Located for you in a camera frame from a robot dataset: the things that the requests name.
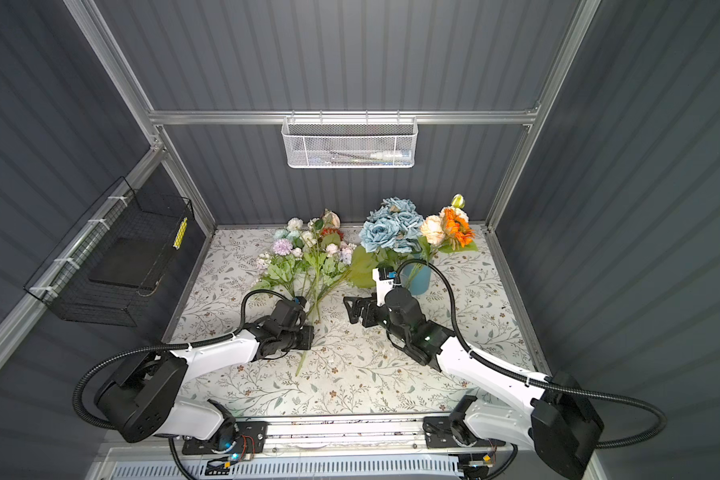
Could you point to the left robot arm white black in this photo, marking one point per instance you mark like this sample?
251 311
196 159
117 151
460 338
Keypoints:
142 397

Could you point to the marker pen in basket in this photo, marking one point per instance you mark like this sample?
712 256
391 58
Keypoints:
389 157

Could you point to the white wire mesh basket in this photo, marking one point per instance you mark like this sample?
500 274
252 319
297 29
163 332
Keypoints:
307 143

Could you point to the blue ceramic vase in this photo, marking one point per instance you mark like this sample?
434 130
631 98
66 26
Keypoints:
416 278

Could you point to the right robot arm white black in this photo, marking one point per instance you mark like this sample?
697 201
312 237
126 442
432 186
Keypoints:
563 429

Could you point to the blue rose bouquet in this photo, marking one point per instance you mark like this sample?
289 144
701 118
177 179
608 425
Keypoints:
391 233

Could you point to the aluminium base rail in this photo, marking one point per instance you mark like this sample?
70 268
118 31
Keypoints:
481 443

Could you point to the peach rose stem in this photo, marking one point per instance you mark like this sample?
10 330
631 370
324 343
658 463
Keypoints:
431 229

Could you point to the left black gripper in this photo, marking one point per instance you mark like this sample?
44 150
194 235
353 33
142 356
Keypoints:
308 336

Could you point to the black wire basket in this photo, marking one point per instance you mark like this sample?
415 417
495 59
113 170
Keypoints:
111 269

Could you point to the orange gerbera flower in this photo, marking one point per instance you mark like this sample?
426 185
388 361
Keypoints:
459 235

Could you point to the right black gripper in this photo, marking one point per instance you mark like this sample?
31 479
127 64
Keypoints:
371 307

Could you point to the mixed pastel flower bunch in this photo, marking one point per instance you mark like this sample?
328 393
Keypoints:
308 259

